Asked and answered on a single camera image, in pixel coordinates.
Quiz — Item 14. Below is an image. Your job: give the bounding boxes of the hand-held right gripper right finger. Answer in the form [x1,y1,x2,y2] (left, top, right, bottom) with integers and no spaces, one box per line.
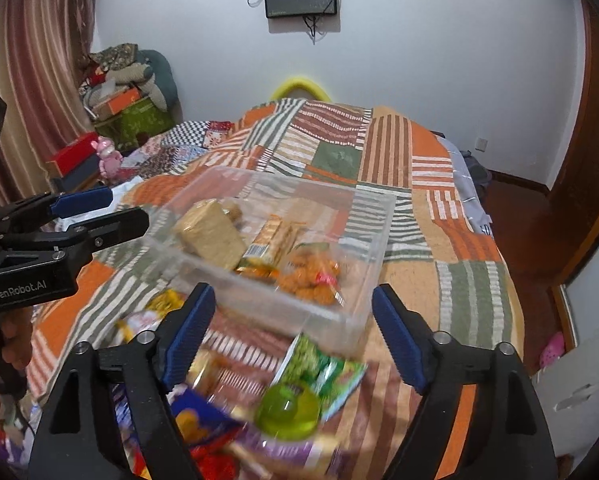
[372,284,555,480]

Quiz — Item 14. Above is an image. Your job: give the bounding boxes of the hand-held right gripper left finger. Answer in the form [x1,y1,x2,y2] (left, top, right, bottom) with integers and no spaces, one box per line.
[27,282,216,480]

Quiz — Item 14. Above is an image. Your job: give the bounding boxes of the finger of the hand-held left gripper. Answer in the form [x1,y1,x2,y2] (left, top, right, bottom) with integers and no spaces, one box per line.
[0,186,114,235]
[0,206,150,267]

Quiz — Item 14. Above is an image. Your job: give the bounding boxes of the clear plastic container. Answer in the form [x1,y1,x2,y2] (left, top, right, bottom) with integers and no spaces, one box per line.
[140,165,397,361]

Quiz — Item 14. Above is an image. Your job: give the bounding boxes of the person's left hand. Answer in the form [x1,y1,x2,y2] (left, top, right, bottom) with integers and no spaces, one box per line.
[0,306,34,393]

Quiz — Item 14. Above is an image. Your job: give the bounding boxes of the red box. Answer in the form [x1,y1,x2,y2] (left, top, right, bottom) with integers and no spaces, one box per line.
[47,133,100,174]

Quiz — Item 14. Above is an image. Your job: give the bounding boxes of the pink plush toy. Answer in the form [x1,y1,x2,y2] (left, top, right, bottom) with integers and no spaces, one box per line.
[92,136,124,181]

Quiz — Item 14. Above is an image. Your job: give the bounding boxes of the white and yellow snack packet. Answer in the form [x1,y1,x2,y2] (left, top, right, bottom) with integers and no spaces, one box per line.
[114,310,170,346]

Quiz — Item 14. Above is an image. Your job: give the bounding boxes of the green snack packet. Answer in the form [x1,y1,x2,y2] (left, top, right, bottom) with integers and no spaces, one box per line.
[272,332,367,421]

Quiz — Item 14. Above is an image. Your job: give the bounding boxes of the blue snack packet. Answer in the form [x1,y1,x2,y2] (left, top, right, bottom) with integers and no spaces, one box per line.
[172,390,245,448]

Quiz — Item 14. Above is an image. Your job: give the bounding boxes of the brown wafer packet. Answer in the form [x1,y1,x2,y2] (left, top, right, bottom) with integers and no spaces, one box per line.
[172,199,248,271]

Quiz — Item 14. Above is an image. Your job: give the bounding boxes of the green patterned box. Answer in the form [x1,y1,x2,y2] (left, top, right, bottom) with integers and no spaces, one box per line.
[94,99,174,149]

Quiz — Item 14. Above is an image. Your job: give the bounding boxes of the checkered patchwork quilt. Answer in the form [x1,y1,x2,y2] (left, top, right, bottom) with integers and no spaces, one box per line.
[124,119,236,181]

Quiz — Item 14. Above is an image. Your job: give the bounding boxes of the orange cardboard box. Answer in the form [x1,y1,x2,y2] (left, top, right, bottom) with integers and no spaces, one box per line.
[92,87,144,119]

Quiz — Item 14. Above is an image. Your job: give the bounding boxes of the orange striped patchwork blanket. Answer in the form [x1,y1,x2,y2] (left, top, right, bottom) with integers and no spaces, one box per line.
[27,97,525,480]

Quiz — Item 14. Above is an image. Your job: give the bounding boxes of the orange fried snack bag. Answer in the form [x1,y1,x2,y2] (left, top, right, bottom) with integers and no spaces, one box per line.
[277,242,347,308]

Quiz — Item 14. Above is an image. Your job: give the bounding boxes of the green jelly cup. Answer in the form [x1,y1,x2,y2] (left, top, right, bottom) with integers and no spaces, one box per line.
[254,382,323,443]

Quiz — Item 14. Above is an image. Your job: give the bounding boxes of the striped biscuit packet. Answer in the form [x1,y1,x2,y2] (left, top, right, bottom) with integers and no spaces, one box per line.
[237,214,305,277]

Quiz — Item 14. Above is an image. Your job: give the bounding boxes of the red snack packet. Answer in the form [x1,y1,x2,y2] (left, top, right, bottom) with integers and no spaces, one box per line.
[194,440,248,480]

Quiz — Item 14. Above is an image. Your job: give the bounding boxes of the pile of clothes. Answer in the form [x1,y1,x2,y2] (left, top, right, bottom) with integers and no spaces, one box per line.
[77,44,181,112]

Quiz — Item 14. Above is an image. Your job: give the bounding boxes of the striped curtain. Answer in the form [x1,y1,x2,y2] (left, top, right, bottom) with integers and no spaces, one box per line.
[0,0,110,211]

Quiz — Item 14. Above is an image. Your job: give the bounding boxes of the pink slipper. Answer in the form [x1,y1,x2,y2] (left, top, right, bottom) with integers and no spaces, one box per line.
[539,331,565,368]

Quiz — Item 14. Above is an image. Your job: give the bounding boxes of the purple snack packet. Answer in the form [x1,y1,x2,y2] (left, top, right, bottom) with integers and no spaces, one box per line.
[240,430,347,480]

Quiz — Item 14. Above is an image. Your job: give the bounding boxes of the grey bed sheet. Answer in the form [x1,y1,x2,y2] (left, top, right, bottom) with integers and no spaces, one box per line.
[439,135,495,241]

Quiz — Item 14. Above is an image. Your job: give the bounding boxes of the white cabinet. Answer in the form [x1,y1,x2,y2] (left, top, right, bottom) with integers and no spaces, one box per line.
[529,240,599,461]

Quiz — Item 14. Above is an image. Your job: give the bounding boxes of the yellow chair back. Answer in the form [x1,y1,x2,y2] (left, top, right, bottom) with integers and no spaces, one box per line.
[271,76,330,102]

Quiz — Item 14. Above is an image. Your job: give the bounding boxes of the wooden door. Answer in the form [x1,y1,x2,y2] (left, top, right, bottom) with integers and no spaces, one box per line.
[549,0,599,286]

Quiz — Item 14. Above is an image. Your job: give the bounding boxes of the monitor cables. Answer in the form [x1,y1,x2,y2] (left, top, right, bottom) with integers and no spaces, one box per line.
[302,14,329,44]

